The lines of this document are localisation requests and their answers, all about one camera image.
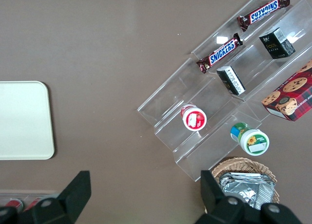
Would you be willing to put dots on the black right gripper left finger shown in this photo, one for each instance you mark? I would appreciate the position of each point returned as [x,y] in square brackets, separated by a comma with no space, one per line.
[70,199]

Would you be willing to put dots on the cream plastic tray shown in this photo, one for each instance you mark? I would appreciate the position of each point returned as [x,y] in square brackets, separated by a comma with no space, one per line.
[24,119]

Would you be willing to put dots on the green lid sunflower jar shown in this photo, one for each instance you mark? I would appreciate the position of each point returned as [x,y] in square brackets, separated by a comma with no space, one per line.
[254,142]

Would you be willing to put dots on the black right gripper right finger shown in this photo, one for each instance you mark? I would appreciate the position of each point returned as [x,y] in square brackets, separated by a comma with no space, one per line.
[219,207]

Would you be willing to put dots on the red lid jar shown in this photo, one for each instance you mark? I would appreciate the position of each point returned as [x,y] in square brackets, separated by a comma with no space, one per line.
[194,118]

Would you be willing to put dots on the light wicker basket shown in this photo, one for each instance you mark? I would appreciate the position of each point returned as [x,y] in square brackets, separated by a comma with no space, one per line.
[234,163]

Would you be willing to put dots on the silver foil packet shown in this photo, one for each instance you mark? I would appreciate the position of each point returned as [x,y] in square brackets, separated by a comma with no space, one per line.
[243,174]
[243,191]

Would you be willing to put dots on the red tartan cookie box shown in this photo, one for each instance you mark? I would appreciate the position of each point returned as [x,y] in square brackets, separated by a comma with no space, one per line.
[292,97]

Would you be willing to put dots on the Snickers chocolate bar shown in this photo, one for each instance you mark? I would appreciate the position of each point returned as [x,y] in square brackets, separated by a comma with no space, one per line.
[264,11]
[220,53]

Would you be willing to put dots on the red cola bottle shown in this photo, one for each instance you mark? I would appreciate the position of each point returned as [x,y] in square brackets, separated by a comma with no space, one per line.
[34,201]
[13,204]

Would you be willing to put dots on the small black carton box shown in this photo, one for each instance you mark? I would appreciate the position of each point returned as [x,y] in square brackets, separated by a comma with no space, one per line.
[230,80]
[275,45]

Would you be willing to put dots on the clear acrylic tiered shelf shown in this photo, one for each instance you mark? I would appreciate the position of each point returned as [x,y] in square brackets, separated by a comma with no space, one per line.
[175,97]

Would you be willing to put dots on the clear acrylic bottle rack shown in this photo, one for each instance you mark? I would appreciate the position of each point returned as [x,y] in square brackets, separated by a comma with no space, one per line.
[24,192]

